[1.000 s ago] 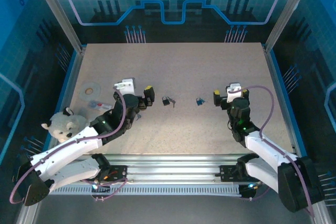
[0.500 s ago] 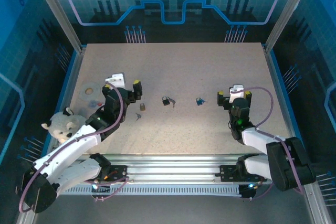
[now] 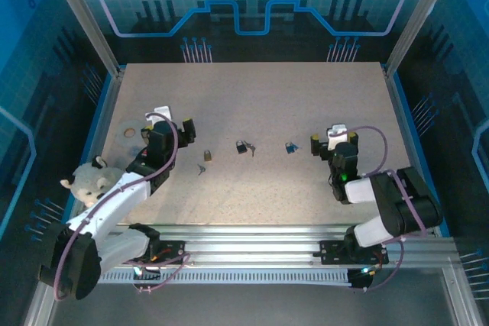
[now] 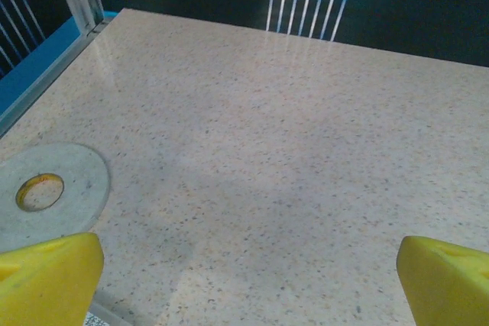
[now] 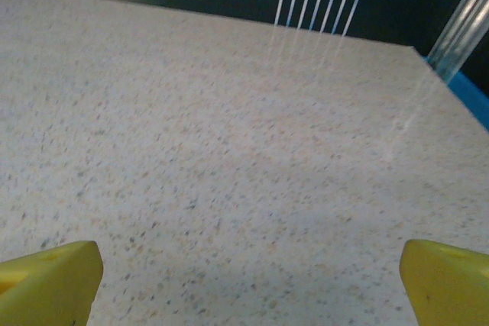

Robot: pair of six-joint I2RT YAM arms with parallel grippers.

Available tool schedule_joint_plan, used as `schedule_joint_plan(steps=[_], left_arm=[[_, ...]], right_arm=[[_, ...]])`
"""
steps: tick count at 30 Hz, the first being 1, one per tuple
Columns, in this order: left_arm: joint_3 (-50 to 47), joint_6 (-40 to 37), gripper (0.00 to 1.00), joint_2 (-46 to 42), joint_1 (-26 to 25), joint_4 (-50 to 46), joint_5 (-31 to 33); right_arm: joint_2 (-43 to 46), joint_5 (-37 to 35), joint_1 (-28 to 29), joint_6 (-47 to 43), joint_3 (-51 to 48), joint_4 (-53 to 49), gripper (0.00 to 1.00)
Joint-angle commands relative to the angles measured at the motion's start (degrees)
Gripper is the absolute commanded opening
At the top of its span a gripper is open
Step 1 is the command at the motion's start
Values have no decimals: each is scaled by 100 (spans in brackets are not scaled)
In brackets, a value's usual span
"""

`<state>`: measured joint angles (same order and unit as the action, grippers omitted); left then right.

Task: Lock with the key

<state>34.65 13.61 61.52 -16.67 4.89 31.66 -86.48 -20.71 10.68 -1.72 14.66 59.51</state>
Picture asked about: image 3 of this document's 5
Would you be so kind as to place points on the brass padlock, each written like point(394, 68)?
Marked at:
point(207, 156)

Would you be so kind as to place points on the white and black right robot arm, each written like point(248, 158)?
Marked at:
point(405, 200)

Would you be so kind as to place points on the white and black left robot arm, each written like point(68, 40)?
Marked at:
point(111, 200)

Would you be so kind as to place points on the grey plush dog toy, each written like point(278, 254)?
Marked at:
point(88, 184)

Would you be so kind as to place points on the aluminium mounting rail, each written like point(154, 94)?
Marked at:
point(248, 242)

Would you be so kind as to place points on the clear tape roll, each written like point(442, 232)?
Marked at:
point(124, 139)

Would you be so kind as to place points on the small key bunch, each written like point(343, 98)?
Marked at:
point(296, 147)
point(201, 168)
point(250, 147)

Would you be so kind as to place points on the blue padlock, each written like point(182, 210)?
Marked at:
point(289, 149)

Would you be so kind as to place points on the aluminium frame post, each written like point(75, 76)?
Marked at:
point(88, 17)
point(420, 17)

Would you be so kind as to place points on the aluminium side rail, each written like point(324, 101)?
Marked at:
point(105, 112)
point(403, 112)

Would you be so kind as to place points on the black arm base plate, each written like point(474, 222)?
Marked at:
point(172, 247)
point(330, 251)

